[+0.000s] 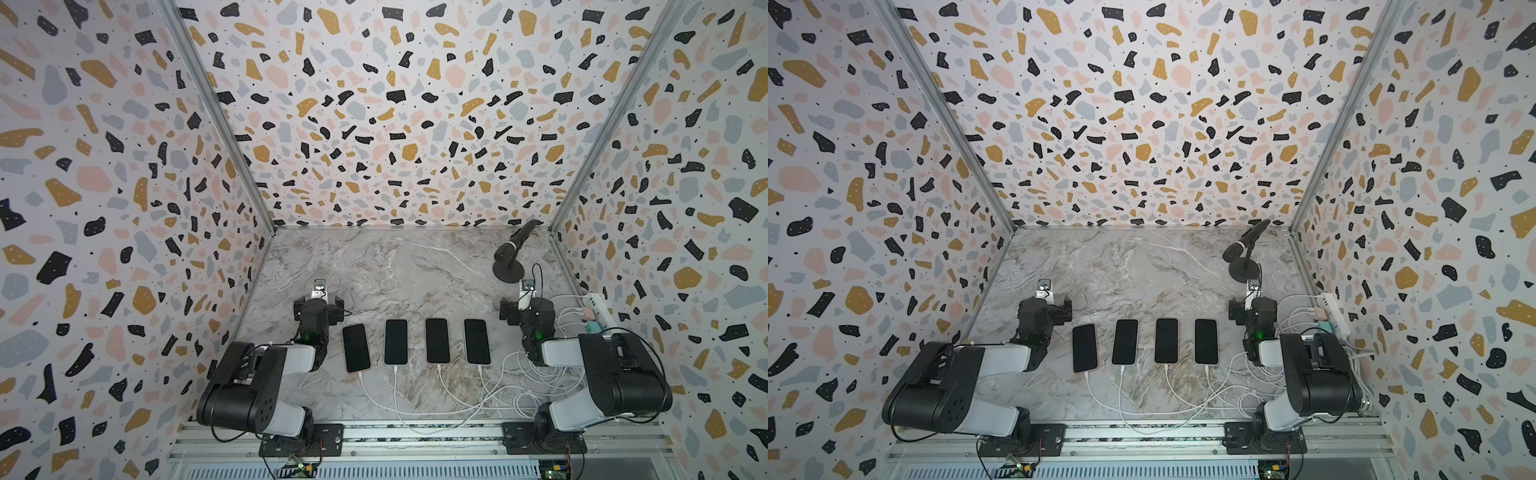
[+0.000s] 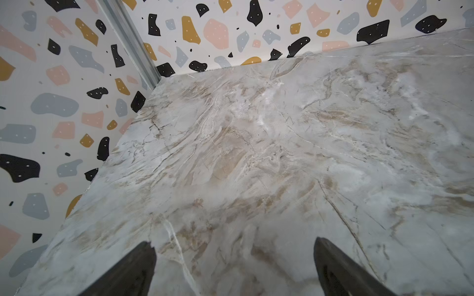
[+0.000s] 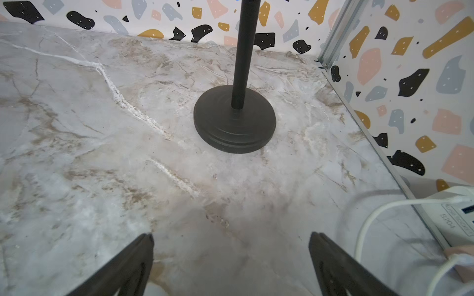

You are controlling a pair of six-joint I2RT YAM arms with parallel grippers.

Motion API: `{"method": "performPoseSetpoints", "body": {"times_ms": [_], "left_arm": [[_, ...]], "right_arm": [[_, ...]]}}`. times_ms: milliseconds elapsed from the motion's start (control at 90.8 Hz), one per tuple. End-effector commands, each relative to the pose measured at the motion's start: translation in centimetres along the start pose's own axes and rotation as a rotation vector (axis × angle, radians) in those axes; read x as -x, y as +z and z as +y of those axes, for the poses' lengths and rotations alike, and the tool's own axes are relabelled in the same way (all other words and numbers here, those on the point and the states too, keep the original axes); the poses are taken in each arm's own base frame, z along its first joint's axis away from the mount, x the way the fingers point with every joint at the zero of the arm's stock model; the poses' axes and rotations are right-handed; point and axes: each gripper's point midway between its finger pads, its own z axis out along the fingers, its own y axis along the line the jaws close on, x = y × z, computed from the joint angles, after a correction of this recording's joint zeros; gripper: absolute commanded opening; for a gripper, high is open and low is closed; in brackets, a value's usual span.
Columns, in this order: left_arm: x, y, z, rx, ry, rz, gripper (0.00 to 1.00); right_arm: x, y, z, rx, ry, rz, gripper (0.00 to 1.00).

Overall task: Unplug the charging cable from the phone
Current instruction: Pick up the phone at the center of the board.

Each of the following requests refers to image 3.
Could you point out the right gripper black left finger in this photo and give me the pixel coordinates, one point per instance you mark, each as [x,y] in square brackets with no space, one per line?
[126,274]

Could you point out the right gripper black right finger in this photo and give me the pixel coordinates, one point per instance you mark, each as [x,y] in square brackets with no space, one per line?
[339,274]

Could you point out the white power strip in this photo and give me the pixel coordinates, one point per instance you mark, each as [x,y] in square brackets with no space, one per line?
[454,215]

